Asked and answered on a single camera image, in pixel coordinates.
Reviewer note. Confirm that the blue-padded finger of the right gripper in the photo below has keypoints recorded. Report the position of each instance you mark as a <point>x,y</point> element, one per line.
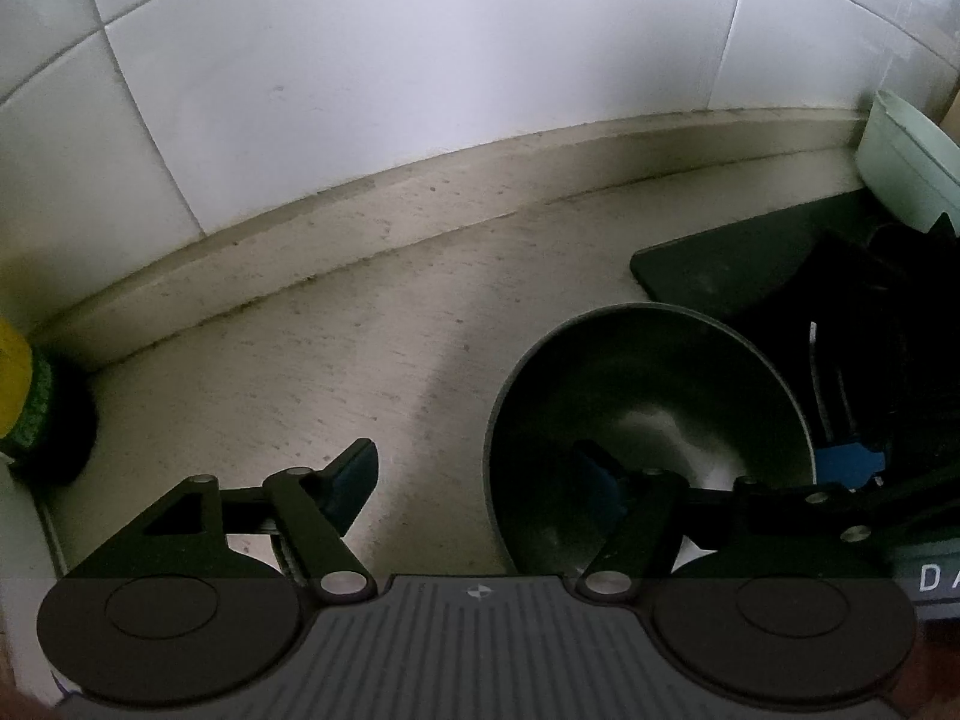
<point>850,464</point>

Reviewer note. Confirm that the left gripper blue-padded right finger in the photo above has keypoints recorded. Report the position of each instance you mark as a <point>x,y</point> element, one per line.
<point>644,539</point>

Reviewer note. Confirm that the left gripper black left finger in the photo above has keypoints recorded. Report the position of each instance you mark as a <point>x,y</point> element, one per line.
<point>313,511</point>

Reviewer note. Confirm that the steel bowl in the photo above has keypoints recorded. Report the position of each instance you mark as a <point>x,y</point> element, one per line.
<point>622,388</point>

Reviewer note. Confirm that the black gas stove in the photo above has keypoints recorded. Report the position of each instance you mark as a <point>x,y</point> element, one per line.
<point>858,313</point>

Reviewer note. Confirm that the yellow-green sesame oil bottle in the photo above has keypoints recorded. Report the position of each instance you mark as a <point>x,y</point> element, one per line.
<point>49,415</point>

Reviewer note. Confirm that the white rotating condiment tray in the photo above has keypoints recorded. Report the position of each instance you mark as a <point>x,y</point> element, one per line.
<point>32,562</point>

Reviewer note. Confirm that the pale green container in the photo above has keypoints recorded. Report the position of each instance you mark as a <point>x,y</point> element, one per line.
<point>909,164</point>

